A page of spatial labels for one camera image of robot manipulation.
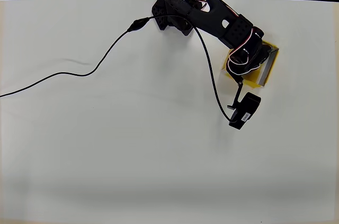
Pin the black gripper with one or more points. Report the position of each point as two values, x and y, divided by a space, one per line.
255 63

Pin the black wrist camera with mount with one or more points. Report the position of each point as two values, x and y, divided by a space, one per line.
245 112

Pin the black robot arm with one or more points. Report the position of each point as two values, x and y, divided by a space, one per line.
209 20

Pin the yellow paper box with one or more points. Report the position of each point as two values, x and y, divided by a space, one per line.
253 81

